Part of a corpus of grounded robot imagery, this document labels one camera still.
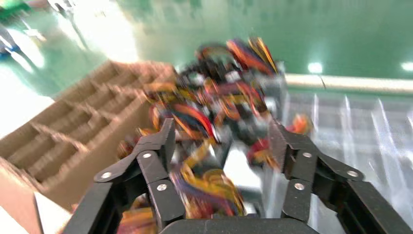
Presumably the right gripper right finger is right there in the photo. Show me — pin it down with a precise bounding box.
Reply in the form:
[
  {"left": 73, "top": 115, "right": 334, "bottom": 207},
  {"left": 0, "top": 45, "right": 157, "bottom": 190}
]
[{"left": 269, "top": 119, "right": 365, "bottom": 222}]

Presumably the white padded cart rail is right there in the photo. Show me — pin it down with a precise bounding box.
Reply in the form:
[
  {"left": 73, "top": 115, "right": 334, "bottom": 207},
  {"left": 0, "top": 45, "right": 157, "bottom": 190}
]
[{"left": 285, "top": 73, "right": 413, "bottom": 95}]

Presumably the power supply with purple-orange cables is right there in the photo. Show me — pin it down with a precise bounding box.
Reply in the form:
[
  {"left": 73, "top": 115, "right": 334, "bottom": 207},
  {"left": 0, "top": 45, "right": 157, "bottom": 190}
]
[{"left": 193, "top": 36, "right": 284, "bottom": 98}]

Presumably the power supply with cable bundle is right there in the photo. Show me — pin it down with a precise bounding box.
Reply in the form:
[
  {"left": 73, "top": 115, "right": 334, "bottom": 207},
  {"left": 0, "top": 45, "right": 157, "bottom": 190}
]
[
  {"left": 147, "top": 80, "right": 226, "bottom": 143},
  {"left": 219, "top": 77, "right": 314, "bottom": 146}
]

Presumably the brown cardboard divider box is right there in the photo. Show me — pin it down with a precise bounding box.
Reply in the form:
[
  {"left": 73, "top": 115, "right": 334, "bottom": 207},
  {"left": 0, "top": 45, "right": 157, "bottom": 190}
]
[{"left": 0, "top": 59, "right": 176, "bottom": 234}]

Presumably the clear plastic compartment tray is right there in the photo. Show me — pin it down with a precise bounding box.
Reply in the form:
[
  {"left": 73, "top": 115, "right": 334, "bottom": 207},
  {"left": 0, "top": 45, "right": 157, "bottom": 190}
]
[{"left": 264, "top": 94, "right": 413, "bottom": 234}]

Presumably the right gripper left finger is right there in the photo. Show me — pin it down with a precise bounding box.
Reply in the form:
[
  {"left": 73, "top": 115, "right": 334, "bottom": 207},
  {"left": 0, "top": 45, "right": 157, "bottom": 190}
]
[{"left": 94, "top": 117, "right": 187, "bottom": 229}]

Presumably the power supply with red cables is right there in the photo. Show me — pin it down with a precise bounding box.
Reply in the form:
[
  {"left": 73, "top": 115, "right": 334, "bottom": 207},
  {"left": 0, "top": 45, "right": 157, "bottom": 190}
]
[{"left": 168, "top": 138, "right": 282, "bottom": 223}]

